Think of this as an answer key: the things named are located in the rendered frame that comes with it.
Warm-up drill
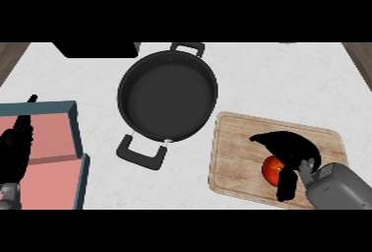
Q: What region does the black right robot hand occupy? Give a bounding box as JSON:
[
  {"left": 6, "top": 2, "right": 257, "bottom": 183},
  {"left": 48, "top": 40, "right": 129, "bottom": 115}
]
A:
[{"left": 248, "top": 130, "right": 324, "bottom": 203}]

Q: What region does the wooden cutting board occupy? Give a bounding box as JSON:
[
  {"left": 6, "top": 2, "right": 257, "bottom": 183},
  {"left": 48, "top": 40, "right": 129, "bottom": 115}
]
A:
[{"left": 209, "top": 110, "right": 350, "bottom": 211}]

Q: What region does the black pot with handles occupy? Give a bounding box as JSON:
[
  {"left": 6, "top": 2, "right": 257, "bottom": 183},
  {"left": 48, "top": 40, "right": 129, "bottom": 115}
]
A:
[{"left": 116, "top": 42, "right": 220, "bottom": 171}]

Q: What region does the teal and pink drawer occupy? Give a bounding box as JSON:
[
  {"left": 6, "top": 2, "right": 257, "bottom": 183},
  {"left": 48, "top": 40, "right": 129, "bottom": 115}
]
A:
[{"left": 0, "top": 100, "right": 92, "bottom": 211}]

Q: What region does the red tomato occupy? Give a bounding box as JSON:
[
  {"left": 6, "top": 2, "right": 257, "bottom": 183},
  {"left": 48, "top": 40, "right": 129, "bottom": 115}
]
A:
[{"left": 260, "top": 155, "right": 288, "bottom": 188}]

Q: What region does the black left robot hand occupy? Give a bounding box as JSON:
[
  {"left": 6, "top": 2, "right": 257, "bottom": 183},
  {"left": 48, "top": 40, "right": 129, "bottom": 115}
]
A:
[{"left": 0, "top": 94, "right": 40, "bottom": 185}]

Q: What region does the black appliance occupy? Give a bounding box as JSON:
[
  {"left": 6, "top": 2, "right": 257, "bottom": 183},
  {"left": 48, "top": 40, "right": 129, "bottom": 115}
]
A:
[{"left": 51, "top": 42, "right": 142, "bottom": 60}]

